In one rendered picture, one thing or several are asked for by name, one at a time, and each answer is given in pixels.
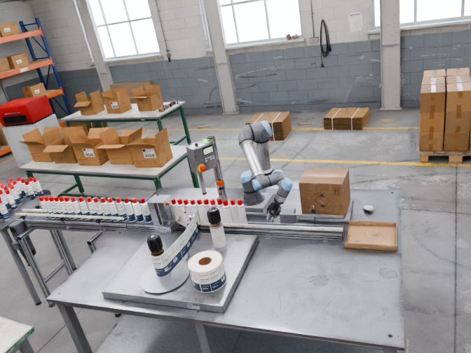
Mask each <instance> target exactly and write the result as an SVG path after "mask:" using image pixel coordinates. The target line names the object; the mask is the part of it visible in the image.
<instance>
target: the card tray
mask: <svg viewBox="0 0 471 353"><path fill-rule="evenodd" d="M345 248H349V249H372V250H385V251H397V222H389V221H349V227H348V234H347V239H346V242H345Z"/></svg>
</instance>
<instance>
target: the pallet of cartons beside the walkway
mask: <svg viewBox="0 0 471 353"><path fill-rule="evenodd" d="M419 151H421V152H420V162H428V160H429V155H442V156H448V157H449V163H462V161H463V156H471V78H470V70H469V68H457V69H447V70H446V72H445V69H440V70H430V71H424V74H423V81H422V84H421V109H420V132H419Z"/></svg>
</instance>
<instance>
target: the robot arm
mask: <svg viewBox="0 0 471 353"><path fill-rule="evenodd" d="M272 134H273V133H272V130H271V127H270V125H269V124H268V122H267V121H266V120H264V121H261V122H258V123H253V124H251V125H246V126H244V127H243V128H242V130H241V131H240V133H239V136H238V143H239V145H240V147H241V148H242V149H243V152H244V154H245V157H246V160H247V163H248V165H249V167H250V170H247V171H246V172H243V173H242V174H241V176H240V179H241V183H242V186H243V192H244V193H243V202H244V203H245V204H249V205H250V204H255V203H258V202H260V201H261V200H262V194H261V193H260V191H259V190H262V189H264V188H268V187H271V186H275V185H277V186H278V191H277V193H276V194H275V197H274V201H275V202H273V203H271V205H269V206H268V208H267V218H266V219H267V221H268V222H270V221H271V222H272V220H273V219H275V218H276V217H277V216H279V215H280V212H281V206H280V205H282V204H284V202H285V200H286V199H287V196H288V195H289V192H290V191H291V189H292V186H293V185H294V182H293V181H292V180H291V179H289V178H286V177H285V174H284V173H283V172H282V170H280V169H275V168H274V167H273V166H272V165H271V162H270V155H269V148H268V141H269V140H270V136H272ZM253 141H254V142H255V143H257V154H258V157H257V155H256V152H255V150H254V147H253V145H252V144H253ZM271 215H272V217H271V218H270V216H271Z"/></svg>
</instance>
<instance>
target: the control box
mask: <svg viewBox="0 0 471 353"><path fill-rule="evenodd" d="M196 143H198V147H195V144H192V145H189V146H186V152H187V155H188V158H189V164H190V167H191V171H192V172H194V173H196V174H201V173H203V172H202V171H201V170H200V167H202V166H205V171H208V170H209V169H212V168H214V167H217V166H218V165H217V159H214V160H211V161H209V162H207V163H205V161H204V158H205V157H208V156H209V155H212V154H215V151H214V152H212V153H210V154H207V155H203V148H204V147H206V146H209V145H211V144H212V146H213V150H214V145H213V142H212V141H207V143H206V144H204V143H203V140H202V141H199V142H196ZM215 158H216V155H215ZM205 171H204V172H205Z"/></svg>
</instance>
